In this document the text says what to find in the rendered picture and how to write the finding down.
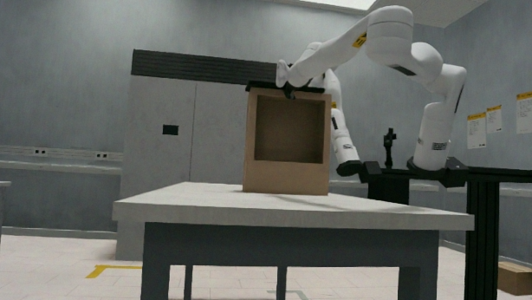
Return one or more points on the tan open-front wooden cabinet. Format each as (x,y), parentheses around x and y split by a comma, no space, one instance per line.
(281,141)

